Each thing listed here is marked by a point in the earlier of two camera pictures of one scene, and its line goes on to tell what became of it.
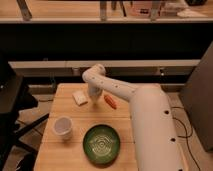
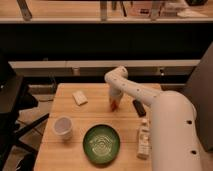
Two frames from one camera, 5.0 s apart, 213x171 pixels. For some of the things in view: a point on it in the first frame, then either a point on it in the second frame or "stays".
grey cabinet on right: (197, 97) stays
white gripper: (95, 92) -> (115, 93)
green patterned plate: (101, 144) stays
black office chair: (16, 98) stays
